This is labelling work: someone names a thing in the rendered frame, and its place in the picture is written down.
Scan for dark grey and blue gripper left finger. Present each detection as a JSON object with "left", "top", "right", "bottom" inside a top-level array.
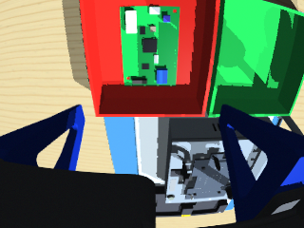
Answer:
[{"left": 0, "top": 104, "right": 86, "bottom": 171}]

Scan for green circuit board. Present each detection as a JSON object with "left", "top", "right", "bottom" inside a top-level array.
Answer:
[{"left": 120, "top": 6, "right": 180, "bottom": 86}]

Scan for red bin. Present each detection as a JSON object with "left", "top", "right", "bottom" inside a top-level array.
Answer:
[{"left": 80, "top": 0, "right": 220, "bottom": 117}]

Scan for green open-top bin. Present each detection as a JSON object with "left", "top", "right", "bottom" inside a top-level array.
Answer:
[{"left": 206, "top": 0, "right": 304, "bottom": 117}]

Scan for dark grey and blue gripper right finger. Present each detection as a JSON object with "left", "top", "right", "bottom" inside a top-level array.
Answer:
[{"left": 218, "top": 104, "right": 304, "bottom": 222}]

